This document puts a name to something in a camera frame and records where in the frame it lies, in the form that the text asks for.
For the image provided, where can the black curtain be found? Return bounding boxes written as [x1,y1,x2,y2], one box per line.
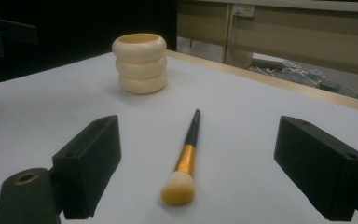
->
[0,0,178,88]

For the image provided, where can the makeup brush with gold ferrule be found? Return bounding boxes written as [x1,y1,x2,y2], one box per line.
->
[160,108,201,206]

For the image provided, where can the cream ribbed brush holder cup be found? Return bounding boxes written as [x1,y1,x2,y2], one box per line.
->
[111,33,169,95]

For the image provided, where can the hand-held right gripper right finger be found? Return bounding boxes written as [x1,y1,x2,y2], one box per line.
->
[273,115,358,222]

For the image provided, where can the wooden cabinet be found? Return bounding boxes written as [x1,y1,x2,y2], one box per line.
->
[176,0,358,78]

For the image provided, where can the green and blue plastic packaging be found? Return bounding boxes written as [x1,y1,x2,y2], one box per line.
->
[318,78,344,92]

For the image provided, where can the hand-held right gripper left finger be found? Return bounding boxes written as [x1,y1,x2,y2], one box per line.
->
[51,115,122,220]

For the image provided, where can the white power socket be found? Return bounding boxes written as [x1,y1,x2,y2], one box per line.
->
[232,4,255,18]

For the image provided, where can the white cord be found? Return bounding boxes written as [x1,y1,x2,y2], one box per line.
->
[247,60,296,78]

